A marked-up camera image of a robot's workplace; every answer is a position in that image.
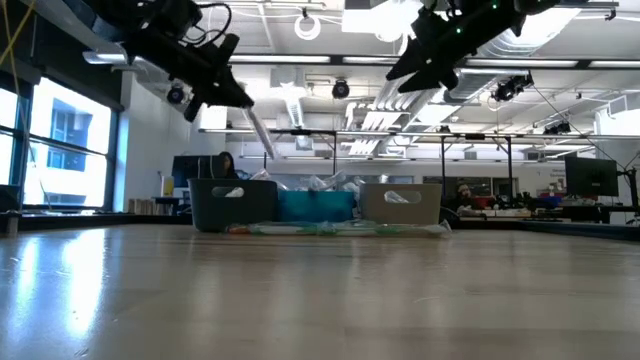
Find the black computer monitor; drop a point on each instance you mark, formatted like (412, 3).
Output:
(591, 176)

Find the white ceiling light fixture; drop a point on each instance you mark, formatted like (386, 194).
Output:
(375, 20)

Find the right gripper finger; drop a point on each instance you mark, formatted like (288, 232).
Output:
(435, 81)
(410, 65)

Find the yellow container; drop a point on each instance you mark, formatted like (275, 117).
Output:
(167, 184)

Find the black desk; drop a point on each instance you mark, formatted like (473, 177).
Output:
(595, 212)

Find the blue toothbrush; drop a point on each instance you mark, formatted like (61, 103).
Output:
(325, 182)

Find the blue crate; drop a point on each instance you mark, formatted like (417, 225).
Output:
(550, 201)

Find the light grey plastic bin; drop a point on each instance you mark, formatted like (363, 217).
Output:
(430, 210)

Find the green toothbrush in clear wrapper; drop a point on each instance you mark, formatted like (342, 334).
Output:
(285, 228)
(390, 229)

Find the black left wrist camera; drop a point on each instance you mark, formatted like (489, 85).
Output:
(172, 15)

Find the silver ventilation duct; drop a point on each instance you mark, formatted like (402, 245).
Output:
(515, 40)

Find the person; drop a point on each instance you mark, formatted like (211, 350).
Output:
(226, 165)
(464, 196)

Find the black wall screen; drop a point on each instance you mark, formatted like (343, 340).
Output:
(190, 167)

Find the dark grey plastic bin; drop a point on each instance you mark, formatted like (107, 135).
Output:
(260, 210)

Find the black round ceiling camera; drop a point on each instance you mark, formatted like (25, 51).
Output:
(510, 87)
(340, 89)
(176, 95)

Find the teal plastic bin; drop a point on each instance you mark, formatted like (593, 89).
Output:
(315, 206)

